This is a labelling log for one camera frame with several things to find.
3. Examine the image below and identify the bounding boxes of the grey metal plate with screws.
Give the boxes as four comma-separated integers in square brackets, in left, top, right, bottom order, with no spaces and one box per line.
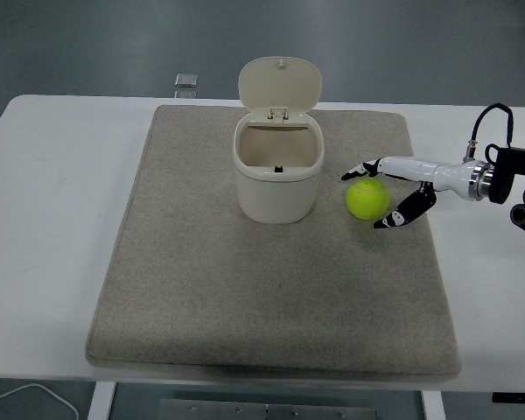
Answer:
[159,397,377,420]

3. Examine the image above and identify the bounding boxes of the white cable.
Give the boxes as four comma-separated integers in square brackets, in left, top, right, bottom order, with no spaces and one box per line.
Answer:
[0,383,80,420]

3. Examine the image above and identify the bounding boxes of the beige fabric mat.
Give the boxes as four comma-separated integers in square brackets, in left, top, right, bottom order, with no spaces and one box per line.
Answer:
[85,103,463,381]

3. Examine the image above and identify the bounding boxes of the white table leg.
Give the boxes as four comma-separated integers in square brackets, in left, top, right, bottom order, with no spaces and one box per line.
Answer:
[421,390,446,420]
[88,381,117,420]

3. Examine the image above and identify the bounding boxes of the yellow-green tennis ball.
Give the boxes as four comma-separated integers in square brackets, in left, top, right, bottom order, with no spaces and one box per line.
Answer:
[346,177,391,221]

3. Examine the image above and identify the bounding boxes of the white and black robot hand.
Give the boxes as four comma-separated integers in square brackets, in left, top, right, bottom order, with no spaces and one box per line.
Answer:
[340,156,476,230]

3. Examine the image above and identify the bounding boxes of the cream plastic bin with lid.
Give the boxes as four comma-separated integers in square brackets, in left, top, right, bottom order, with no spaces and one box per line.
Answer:
[232,55,325,225]

